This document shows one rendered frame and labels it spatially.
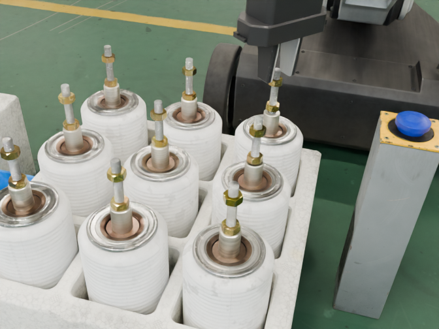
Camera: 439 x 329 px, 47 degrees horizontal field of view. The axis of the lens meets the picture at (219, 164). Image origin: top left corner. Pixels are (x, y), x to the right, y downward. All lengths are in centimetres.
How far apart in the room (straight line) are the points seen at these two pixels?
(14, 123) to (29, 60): 57
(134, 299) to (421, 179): 36
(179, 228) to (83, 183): 13
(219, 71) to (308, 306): 49
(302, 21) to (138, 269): 34
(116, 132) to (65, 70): 72
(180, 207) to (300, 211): 17
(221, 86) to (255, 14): 42
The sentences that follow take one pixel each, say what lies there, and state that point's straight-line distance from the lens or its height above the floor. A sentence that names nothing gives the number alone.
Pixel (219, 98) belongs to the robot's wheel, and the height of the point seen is 13.
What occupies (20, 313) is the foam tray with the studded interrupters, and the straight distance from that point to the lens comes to 61.
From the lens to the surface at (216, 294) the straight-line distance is 50.
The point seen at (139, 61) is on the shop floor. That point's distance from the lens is 146.
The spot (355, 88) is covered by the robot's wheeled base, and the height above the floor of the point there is 18.
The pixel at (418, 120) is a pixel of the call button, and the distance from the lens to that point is 63.
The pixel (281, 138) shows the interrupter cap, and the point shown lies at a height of 25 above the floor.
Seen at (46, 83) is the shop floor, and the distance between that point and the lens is 138.
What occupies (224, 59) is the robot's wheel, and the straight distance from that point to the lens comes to 103.
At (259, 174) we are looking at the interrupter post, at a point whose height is 27.
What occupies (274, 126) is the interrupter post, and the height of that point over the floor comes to 26.
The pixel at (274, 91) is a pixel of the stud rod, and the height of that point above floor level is 31.
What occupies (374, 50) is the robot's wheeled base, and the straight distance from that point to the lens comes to 121.
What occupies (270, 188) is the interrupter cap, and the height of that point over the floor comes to 25.
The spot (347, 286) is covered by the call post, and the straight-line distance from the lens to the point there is 77.
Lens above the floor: 63
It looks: 37 degrees down
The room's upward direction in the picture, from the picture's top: 3 degrees clockwise
